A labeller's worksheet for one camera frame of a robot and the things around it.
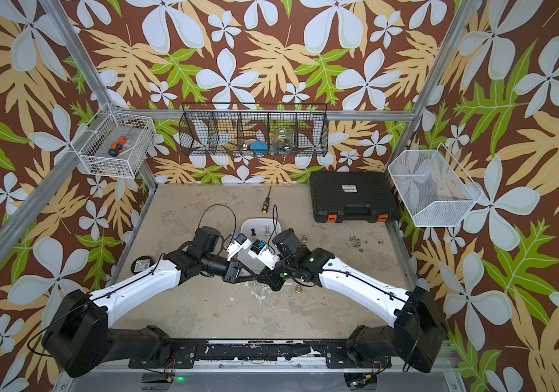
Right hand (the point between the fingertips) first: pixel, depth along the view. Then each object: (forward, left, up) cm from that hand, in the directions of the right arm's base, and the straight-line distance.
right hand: (257, 276), depth 76 cm
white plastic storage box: (+25, +2, -10) cm, 27 cm away
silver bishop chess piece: (+25, -2, -12) cm, 28 cm away
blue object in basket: (+47, +1, +15) cm, 49 cm away
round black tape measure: (+11, +47, -12) cm, 50 cm away
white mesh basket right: (+24, -59, +13) cm, 65 cm away
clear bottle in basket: (+50, -8, +15) cm, 53 cm away
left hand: (0, 0, +1) cm, 1 cm away
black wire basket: (+55, +3, +17) cm, 58 cm away
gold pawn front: (0, -14, -13) cm, 19 cm away
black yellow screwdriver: (+42, -1, -13) cm, 44 cm away
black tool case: (+44, -41, -11) cm, 61 cm away
